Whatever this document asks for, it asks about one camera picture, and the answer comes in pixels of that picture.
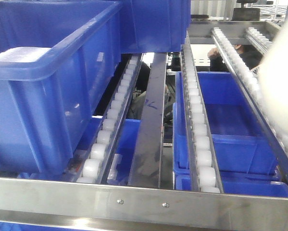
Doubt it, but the blue crate right on shelf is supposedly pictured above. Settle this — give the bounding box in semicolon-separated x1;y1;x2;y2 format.
120;0;191;53

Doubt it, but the blue crate on shelf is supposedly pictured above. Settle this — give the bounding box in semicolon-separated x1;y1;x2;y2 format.
120;0;191;53
0;0;122;174

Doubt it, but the blue crate left on shelf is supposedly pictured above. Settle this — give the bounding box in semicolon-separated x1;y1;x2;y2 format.
0;0;122;174

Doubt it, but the person behind shelf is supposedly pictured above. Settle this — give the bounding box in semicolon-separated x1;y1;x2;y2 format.
207;44;263;72

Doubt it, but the blue crate below left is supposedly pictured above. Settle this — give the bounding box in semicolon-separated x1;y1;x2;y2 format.
77;116;140;186

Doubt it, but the blue crate below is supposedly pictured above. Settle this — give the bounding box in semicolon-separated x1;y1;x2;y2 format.
173;71;281;176
77;116;140;186

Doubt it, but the steel centre divider bar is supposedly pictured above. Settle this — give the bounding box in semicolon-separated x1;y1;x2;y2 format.
128;53;167;188

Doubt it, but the white roller track left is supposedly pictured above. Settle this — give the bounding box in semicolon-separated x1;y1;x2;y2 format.
74;54;142;184

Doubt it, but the white roller track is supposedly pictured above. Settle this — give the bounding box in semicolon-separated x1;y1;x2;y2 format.
212;27;288;183
181;36;224;193
74;54;142;184

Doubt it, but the white roller track middle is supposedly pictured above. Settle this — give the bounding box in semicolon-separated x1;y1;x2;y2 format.
181;36;224;193

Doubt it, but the blue crate below right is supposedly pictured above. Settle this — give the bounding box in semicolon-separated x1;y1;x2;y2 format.
173;71;281;176

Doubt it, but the white roller track right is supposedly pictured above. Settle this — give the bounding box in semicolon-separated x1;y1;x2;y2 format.
212;27;288;183

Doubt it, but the stainless steel shelf frame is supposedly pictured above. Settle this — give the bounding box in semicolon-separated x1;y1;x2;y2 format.
0;178;288;231

